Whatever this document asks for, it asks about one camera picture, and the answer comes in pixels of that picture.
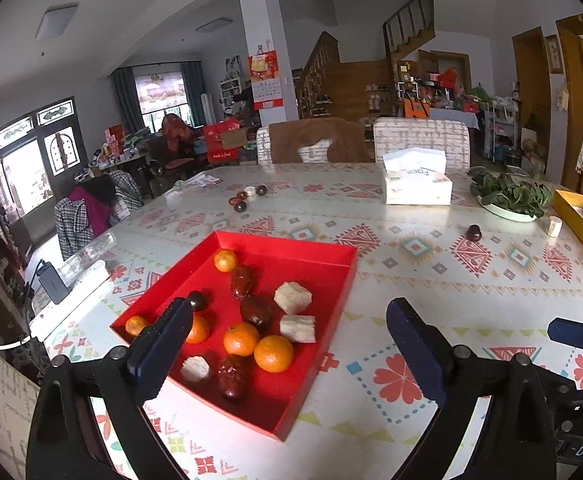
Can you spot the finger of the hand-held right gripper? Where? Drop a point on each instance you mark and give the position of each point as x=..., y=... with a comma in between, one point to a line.
x=571, y=332
x=581, y=392

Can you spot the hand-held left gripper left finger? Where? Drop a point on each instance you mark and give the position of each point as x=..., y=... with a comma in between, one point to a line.
x=159, y=345

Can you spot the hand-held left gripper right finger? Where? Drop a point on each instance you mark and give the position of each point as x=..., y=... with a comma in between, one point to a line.
x=416, y=350

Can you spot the dark round fruit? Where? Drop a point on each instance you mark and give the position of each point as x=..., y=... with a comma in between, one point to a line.
x=474, y=233
x=261, y=190
x=197, y=301
x=241, y=206

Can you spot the red tray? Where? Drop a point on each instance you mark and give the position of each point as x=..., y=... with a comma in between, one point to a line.
x=316, y=270

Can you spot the clear plastic wrap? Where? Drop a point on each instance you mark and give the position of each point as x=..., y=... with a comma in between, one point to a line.
x=89, y=252

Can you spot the grey charger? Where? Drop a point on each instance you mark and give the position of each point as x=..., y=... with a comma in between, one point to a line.
x=51, y=282

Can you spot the yellow box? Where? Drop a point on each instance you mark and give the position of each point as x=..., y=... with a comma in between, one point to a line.
x=569, y=205

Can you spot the pale green plate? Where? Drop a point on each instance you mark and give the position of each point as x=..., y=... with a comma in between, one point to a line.
x=506, y=213

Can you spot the plaid jacket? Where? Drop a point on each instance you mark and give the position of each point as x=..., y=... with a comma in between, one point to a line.
x=74, y=230

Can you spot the magenta garment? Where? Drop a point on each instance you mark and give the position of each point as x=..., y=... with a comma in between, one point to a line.
x=91, y=207

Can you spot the leafy greens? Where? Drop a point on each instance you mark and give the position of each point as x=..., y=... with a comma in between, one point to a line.
x=509, y=192

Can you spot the white tissue pack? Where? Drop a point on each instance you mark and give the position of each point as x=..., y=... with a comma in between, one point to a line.
x=416, y=185

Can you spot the printed paper leaflet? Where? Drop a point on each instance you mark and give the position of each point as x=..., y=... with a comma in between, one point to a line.
x=202, y=180

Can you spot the red gift box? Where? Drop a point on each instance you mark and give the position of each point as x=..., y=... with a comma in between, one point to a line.
x=221, y=142

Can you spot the white utility cart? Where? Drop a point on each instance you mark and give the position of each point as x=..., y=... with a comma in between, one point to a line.
x=501, y=130

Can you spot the red patterned cloth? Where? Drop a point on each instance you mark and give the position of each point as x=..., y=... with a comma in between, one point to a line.
x=175, y=130

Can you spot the dark framed glass door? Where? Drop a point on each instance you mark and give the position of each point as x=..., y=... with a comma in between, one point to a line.
x=36, y=160

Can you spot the checked tablecloth table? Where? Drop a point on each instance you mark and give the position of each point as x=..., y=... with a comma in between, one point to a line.
x=456, y=117

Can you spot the orange bag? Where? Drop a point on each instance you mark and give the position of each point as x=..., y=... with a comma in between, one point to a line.
x=416, y=108

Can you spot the teal curtain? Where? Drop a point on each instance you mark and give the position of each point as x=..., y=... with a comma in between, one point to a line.
x=192, y=92
x=124, y=100

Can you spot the window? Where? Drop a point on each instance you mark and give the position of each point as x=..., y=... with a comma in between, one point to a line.
x=161, y=92

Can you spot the white shelf unit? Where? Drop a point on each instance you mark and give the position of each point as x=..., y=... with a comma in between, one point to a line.
x=230, y=91

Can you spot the wooden staircase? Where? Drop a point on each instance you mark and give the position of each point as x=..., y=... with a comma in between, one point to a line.
x=351, y=80

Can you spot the framed picture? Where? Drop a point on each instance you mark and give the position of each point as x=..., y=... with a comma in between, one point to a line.
x=554, y=54

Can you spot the ceiling lamp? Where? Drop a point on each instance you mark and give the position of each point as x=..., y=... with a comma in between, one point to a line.
x=214, y=24
x=56, y=20

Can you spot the red wall calendar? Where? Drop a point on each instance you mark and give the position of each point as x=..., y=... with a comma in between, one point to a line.
x=265, y=80

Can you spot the wall poster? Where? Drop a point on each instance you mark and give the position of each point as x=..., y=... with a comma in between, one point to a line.
x=233, y=66

